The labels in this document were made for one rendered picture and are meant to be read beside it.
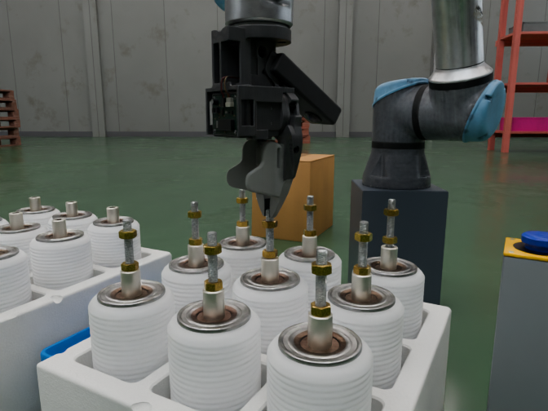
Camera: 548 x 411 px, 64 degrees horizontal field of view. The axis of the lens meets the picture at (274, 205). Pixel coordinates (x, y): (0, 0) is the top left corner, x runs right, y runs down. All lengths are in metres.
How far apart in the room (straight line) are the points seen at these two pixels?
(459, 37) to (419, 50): 10.03
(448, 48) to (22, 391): 0.90
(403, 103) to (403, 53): 9.87
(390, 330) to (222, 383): 0.18
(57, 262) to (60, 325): 0.10
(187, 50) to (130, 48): 1.34
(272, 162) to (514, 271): 0.28
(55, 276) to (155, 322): 0.33
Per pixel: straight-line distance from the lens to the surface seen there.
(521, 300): 0.53
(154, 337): 0.52
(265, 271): 0.55
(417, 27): 11.00
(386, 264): 0.61
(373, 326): 0.48
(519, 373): 0.57
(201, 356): 0.44
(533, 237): 0.53
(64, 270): 0.81
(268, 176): 0.50
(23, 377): 0.77
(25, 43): 12.23
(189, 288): 0.59
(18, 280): 0.76
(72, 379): 0.55
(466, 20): 0.91
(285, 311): 0.53
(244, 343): 0.45
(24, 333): 0.75
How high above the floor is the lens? 0.45
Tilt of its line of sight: 11 degrees down
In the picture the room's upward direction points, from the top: straight up
